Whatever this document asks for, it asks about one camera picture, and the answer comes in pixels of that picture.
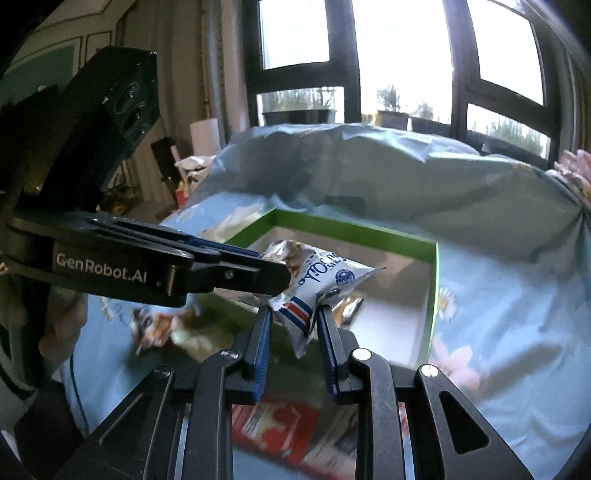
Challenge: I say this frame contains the white blue striped snack bag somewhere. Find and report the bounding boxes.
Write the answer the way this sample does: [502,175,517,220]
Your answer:
[263,239,379,358]

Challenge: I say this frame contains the white tissue pack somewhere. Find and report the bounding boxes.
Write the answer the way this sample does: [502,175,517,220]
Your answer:
[201,203,263,243]

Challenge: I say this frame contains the light blue floral bedsheet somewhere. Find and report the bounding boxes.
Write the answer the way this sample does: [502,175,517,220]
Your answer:
[167,126,590,479]

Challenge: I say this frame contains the black window frame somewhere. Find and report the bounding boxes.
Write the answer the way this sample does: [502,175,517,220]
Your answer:
[242,1,566,168]

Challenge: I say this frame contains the person's left hand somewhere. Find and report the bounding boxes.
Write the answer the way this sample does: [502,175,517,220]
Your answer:
[0,262,89,365]

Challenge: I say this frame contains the white paper roll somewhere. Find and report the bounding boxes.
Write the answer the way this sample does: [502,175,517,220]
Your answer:
[189,118,221,156]

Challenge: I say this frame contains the pale yellow chips bag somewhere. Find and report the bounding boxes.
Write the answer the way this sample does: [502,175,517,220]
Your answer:
[170,324,235,364]

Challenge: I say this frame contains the black camera box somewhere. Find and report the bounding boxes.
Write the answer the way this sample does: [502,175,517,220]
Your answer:
[1,47,159,212]

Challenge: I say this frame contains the red mushroom snack bag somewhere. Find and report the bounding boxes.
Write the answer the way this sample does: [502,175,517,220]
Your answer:
[130,306,195,356]

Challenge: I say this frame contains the brown dark snack packet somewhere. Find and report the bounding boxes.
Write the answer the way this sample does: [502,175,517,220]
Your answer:
[332,294,365,328]

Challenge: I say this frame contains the pink floral cloth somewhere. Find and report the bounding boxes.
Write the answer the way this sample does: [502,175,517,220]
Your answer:
[553,150,591,204]

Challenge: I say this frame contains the green cardboard box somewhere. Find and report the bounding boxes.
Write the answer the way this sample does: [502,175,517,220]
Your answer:
[184,208,440,370]

